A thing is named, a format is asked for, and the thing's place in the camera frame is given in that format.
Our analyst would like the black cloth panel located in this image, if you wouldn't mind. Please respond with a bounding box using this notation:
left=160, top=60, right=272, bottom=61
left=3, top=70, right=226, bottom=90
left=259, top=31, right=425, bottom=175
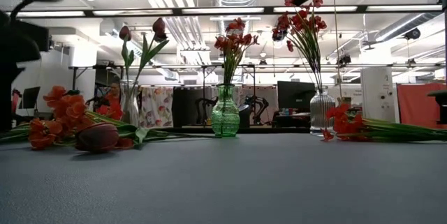
left=172, top=87, right=197, bottom=128

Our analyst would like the person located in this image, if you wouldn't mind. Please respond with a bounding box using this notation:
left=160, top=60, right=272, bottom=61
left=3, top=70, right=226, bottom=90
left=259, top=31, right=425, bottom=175
left=104, top=81, right=123, bottom=108

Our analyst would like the black aluminium table frame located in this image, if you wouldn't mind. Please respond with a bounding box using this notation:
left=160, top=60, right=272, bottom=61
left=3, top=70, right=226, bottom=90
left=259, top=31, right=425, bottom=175
left=139, top=126, right=324, bottom=135

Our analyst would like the red artificial flower bunch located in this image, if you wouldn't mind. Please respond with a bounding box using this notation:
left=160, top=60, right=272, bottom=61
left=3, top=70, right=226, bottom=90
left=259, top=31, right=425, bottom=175
left=320, top=103, right=447, bottom=144
left=272, top=0, right=328, bottom=91

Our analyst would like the slim clear glass vase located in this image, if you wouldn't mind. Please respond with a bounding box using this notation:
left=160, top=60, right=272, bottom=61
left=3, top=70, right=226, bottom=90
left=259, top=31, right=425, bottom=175
left=119, top=79, right=140, bottom=129

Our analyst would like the red partition wall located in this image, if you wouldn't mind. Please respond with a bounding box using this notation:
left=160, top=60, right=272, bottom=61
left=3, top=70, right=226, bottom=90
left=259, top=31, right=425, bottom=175
left=397, top=83, right=447, bottom=130

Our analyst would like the blue table mat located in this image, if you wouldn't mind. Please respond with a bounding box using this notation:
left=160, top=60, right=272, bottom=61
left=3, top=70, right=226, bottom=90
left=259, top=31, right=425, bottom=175
left=0, top=131, right=447, bottom=224

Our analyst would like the floral curtain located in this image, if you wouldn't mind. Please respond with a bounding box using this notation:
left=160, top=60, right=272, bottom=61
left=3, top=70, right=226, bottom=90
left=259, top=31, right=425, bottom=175
left=138, top=87, right=175, bottom=128

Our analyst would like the dark red artificial tulip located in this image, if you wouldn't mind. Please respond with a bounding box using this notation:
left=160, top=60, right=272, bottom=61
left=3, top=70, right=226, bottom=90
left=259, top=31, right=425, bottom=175
left=118, top=24, right=136, bottom=89
left=131, top=17, right=170, bottom=89
left=74, top=121, right=165, bottom=154

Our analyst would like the ribbed clear glass vase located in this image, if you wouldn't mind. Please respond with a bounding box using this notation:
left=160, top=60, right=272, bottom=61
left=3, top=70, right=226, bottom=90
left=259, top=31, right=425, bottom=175
left=309, top=86, right=337, bottom=137

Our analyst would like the green glass vase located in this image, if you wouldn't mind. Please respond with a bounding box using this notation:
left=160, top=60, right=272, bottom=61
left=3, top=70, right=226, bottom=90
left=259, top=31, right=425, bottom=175
left=210, top=83, right=241, bottom=138

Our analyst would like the black computer monitor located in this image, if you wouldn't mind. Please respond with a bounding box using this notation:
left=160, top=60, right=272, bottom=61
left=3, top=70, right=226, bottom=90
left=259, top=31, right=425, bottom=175
left=277, top=80, right=316, bottom=110

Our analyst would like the small black monitor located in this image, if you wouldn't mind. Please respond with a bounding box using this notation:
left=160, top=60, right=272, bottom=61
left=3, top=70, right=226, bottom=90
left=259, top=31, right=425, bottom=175
left=21, top=86, right=41, bottom=110

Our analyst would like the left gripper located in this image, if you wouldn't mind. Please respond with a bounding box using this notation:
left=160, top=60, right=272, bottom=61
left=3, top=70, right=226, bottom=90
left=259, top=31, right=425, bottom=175
left=0, top=59, right=26, bottom=133

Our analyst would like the black hanging camera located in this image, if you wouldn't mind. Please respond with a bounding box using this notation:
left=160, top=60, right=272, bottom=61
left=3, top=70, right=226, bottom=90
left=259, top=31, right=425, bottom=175
left=404, top=27, right=422, bottom=41

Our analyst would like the black upright post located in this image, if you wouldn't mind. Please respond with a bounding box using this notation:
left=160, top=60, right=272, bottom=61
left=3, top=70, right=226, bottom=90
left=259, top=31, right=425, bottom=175
left=440, top=0, right=447, bottom=89

